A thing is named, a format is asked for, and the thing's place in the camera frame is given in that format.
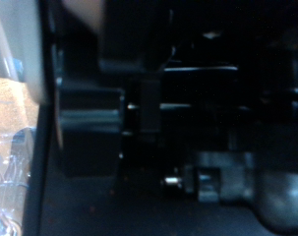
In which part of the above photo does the black Keurig coffee machine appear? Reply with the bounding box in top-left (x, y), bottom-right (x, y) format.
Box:
top-left (0, 0), bottom-right (298, 236)

